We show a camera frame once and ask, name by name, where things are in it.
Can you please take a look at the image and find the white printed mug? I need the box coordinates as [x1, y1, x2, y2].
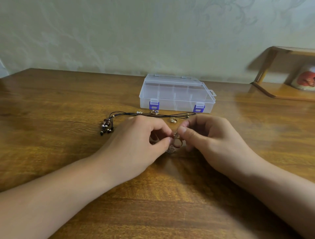
[290, 64, 315, 91]

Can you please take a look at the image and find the person's left forearm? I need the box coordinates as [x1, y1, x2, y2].
[0, 155, 119, 239]

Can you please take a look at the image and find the person's right forearm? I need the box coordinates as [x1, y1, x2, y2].
[234, 160, 315, 239]

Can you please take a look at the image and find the clear plastic organizer box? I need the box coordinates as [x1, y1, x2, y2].
[139, 74, 217, 114]

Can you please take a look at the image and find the person's left hand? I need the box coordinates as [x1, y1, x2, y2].
[91, 116, 174, 189]

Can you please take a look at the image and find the person's right hand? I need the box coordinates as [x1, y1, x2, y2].
[177, 114, 262, 182]

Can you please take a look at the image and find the wooden shelf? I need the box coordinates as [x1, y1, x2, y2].
[251, 46, 315, 102]

